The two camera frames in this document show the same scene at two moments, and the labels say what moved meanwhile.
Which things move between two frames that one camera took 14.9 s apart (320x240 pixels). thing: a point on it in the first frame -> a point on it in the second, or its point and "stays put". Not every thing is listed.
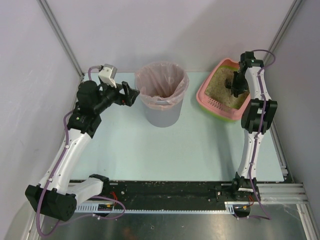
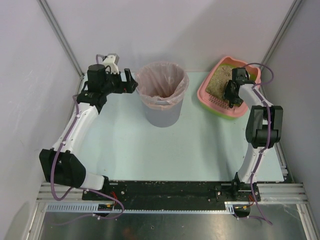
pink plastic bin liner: [162, 85] stays put
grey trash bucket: [165, 118] stays put
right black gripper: [237, 85] -> [230, 92]
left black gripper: [122, 94] -> [126, 83]
